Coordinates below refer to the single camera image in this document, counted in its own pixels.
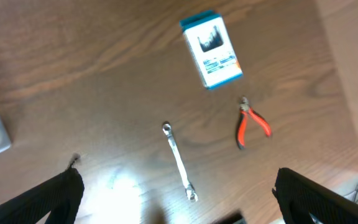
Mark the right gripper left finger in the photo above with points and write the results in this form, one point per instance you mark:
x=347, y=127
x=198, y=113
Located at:
x=58, y=199

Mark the red handled pliers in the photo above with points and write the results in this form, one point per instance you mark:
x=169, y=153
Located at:
x=245, y=112

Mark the silver combination wrench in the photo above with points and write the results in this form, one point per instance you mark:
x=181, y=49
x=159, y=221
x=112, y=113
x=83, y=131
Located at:
x=189, y=189

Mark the blue white cardboard box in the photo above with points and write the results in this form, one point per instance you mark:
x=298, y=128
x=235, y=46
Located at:
x=211, y=48

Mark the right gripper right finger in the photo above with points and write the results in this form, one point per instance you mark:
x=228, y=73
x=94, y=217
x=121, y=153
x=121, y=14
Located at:
x=301, y=200

